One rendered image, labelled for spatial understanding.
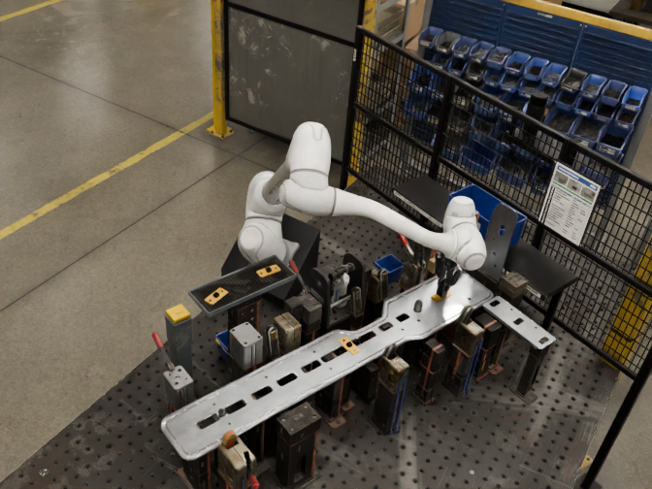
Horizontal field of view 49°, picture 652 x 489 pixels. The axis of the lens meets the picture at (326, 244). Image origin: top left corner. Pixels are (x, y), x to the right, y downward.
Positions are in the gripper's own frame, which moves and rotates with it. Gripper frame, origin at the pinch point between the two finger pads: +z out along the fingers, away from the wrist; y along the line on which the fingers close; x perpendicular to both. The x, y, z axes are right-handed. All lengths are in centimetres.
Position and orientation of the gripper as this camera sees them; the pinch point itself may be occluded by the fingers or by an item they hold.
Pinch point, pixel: (442, 287)
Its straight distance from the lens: 282.7
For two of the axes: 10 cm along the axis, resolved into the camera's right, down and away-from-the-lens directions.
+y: 6.2, 5.2, -5.9
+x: 7.8, -3.4, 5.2
